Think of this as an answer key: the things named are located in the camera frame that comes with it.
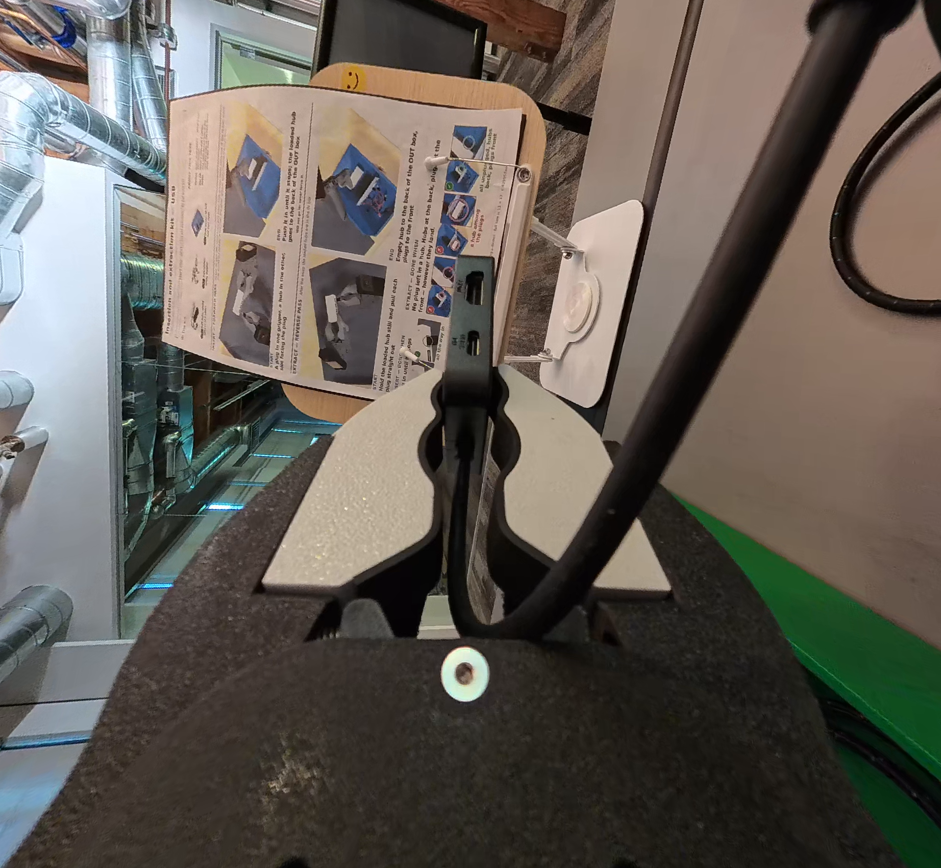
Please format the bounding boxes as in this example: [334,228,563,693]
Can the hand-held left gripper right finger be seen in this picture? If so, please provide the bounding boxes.
[493,369,673,599]

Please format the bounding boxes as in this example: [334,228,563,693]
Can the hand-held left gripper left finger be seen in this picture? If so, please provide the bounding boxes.
[261,376,444,597]

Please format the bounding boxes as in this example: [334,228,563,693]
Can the black square hub lead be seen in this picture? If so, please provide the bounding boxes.
[447,0,941,643]

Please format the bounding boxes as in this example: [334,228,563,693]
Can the green plastic bin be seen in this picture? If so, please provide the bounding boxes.
[669,492,941,868]

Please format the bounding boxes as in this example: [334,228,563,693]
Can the braided hdmi cable green plugs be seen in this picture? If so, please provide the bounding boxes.
[827,69,941,316]

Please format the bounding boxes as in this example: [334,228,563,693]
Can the white stand base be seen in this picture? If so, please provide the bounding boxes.
[539,198,649,410]

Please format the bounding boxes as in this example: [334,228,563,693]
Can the printed instruction sheet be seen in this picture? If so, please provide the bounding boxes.
[161,85,532,400]

